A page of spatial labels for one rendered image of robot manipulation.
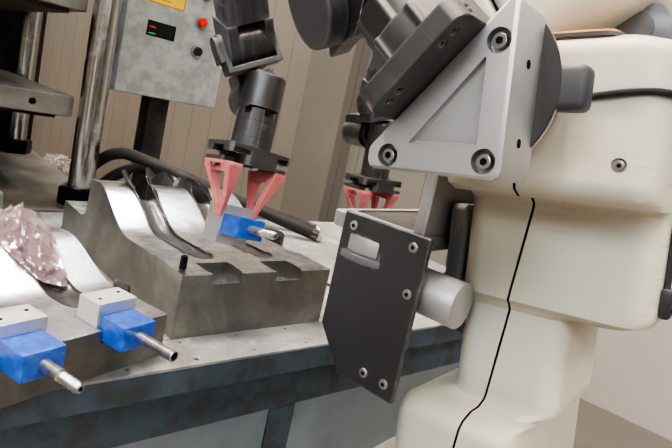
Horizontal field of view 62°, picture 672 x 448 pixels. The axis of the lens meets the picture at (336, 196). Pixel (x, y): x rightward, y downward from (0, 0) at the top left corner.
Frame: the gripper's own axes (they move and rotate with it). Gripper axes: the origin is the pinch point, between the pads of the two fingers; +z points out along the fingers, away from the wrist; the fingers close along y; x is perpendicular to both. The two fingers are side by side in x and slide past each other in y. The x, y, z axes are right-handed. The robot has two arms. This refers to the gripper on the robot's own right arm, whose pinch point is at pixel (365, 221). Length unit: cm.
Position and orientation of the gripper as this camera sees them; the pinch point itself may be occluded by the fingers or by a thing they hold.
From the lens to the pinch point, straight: 113.1
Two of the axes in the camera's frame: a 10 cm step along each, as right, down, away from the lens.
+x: 6.0, 2.1, -7.7
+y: -7.8, -0.6, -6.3
